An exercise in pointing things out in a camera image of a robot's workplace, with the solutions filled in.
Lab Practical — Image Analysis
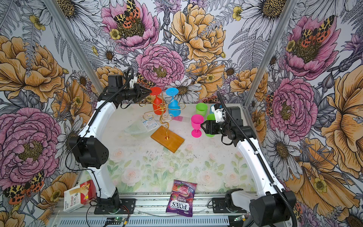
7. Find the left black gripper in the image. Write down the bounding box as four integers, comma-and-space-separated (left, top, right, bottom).
119, 83, 152, 103

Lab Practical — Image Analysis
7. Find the pink wine glass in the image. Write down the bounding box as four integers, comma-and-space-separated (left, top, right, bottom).
191, 114, 204, 138

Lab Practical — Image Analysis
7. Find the green wine glass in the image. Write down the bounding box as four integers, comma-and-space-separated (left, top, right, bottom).
195, 103, 208, 117
206, 113, 216, 138

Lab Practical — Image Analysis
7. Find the red wine glass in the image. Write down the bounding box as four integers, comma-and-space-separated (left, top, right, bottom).
150, 87, 165, 115

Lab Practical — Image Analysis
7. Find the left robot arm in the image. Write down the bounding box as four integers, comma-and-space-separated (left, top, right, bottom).
69, 67, 151, 214

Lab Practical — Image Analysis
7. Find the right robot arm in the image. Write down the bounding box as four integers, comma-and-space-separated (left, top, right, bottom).
201, 92, 298, 227

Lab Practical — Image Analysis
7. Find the pink flat strip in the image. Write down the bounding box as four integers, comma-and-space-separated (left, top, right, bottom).
173, 116, 183, 122

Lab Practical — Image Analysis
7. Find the clear surgical mask packet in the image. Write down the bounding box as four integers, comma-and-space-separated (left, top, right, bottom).
124, 119, 159, 135

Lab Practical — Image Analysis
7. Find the purple Fox's candy bag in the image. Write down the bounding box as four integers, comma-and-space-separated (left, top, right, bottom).
166, 180, 197, 217

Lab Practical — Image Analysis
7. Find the white red cardboard box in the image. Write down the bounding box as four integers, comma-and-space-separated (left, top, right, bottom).
63, 180, 96, 212

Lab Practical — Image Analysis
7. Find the green circuit board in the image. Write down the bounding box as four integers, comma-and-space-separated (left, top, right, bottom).
105, 217, 129, 225

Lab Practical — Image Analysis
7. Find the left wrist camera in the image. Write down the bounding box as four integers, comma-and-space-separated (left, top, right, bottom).
129, 76, 138, 89

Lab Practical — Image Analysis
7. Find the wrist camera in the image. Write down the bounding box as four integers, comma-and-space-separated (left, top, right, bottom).
129, 76, 138, 89
214, 103, 225, 123

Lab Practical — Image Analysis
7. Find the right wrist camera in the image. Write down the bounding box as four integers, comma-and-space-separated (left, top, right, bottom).
214, 103, 225, 123

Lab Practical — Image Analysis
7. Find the gold wire glass rack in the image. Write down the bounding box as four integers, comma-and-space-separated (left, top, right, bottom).
139, 97, 185, 153

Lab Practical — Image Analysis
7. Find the aluminium front rail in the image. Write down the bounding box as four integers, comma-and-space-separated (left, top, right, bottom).
50, 192, 287, 218

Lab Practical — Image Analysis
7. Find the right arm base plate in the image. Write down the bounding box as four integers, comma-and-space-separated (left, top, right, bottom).
211, 198, 247, 213

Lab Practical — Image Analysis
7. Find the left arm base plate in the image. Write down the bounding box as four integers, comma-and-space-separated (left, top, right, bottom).
94, 199, 136, 215

